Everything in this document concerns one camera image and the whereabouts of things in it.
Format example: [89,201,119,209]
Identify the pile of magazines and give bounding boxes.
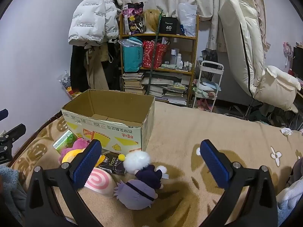
[142,77,188,106]

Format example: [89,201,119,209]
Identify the group of toiletry bottles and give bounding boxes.
[169,49,193,71]

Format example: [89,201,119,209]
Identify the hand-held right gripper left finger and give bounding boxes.
[25,139,102,227]

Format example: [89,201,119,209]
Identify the teal paper bag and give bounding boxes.
[122,38,144,73]

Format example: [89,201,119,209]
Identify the cream folded mattress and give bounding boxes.
[218,0,270,97]

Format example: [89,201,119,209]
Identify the person's left forearm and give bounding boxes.
[0,166,27,223]

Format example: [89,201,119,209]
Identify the stack of books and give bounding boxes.
[122,72,146,94]

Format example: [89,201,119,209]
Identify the black coat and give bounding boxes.
[70,44,89,93]

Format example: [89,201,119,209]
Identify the pink desk fan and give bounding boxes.
[282,41,294,70]

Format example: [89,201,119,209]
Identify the black monitor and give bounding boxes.
[292,46,303,77]

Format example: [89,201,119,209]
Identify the dark hanging garment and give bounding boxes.
[102,40,122,91]

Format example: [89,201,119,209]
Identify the black box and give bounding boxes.
[158,16,177,35]

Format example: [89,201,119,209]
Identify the person's fleece clothing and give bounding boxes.
[277,157,303,226]

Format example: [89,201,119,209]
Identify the white trolley cart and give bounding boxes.
[192,60,224,111]

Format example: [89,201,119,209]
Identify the black tissue pack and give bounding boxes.
[99,152,127,176]

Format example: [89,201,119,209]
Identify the white-haired plush doll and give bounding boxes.
[123,151,169,190]

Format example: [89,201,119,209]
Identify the cardboard box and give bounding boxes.
[61,89,155,156]

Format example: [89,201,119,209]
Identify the green pole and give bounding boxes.
[146,5,165,95]

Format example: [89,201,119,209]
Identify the purple-haired plush doll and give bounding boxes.
[114,179,159,210]

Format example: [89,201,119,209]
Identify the yellow plush toy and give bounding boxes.
[62,148,106,169]

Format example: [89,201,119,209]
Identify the printed black tote bag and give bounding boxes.
[123,2,145,35]

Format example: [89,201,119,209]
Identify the blonde wig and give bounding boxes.
[142,9,161,33]

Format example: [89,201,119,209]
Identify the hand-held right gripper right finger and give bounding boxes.
[200,139,278,227]

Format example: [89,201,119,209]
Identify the red gift bag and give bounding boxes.
[142,40,167,68]

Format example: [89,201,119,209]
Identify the green tissue packet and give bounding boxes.
[52,130,77,153]

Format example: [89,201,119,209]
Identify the beige garment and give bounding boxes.
[83,45,110,91]

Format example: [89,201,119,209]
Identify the wooden shelf rack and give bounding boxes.
[119,13,199,108]

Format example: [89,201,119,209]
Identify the plastic bag of toys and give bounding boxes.
[59,70,82,100]

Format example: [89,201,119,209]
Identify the white puffer jacket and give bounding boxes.
[68,0,120,46]

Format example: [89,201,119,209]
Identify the pink swirl plush cushion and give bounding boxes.
[84,167,119,199]

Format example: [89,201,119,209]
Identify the white plastic bag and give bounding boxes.
[177,3,197,37]

